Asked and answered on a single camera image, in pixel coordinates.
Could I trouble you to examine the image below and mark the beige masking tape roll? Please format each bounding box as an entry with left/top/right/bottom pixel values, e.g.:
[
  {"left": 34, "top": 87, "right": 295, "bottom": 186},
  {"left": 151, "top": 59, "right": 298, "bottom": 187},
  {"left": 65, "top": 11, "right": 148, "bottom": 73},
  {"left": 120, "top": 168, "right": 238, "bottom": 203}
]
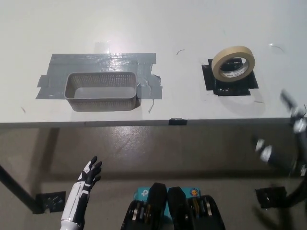
[{"left": 211, "top": 45, "right": 256, "bottom": 83}]

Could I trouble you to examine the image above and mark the grey duct tape patch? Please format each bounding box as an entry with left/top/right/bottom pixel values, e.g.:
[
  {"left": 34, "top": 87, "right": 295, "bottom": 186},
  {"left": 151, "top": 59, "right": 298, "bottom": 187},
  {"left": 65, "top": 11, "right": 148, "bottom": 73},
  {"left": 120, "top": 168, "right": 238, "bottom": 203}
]
[{"left": 35, "top": 52, "right": 164, "bottom": 101}]

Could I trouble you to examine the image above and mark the white and black left hand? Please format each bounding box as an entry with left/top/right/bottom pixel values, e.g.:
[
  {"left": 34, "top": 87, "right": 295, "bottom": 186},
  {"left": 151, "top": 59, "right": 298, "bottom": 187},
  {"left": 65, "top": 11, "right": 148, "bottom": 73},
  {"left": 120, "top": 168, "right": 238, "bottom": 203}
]
[{"left": 60, "top": 155, "right": 103, "bottom": 225}]

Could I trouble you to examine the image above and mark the small black tape strip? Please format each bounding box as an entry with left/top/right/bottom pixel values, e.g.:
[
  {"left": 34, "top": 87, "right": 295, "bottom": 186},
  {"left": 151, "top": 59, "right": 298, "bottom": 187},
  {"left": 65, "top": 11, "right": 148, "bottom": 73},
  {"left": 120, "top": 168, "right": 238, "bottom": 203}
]
[{"left": 168, "top": 117, "right": 188, "bottom": 127}]

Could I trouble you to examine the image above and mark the black metal table leg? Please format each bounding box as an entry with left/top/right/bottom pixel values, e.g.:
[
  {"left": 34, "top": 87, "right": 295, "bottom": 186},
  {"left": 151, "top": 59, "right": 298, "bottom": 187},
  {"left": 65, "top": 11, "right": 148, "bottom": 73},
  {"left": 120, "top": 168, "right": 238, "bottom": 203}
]
[{"left": 0, "top": 164, "right": 39, "bottom": 214}]

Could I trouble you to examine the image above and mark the black tape square patch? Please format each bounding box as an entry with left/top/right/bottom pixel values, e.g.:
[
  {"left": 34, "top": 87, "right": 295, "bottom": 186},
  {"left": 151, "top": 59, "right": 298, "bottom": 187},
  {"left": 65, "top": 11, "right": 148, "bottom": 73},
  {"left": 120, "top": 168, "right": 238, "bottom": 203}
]
[{"left": 201, "top": 58, "right": 259, "bottom": 97}]

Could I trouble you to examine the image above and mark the small grey perforated basket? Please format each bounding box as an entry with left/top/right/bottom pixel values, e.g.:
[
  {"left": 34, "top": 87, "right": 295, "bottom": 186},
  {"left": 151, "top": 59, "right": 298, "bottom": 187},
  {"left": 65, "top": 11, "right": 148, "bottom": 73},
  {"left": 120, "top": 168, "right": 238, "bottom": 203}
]
[{"left": 64, "top": 71, "right": 138, "bottom": 112}]

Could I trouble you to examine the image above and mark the white and black right hand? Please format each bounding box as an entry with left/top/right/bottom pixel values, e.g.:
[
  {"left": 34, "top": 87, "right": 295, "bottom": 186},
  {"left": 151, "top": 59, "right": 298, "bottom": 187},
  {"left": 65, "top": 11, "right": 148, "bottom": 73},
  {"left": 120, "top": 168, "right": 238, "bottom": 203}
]
[{"left": 251, "top": 89, "right": 307, "bottom": 173}]

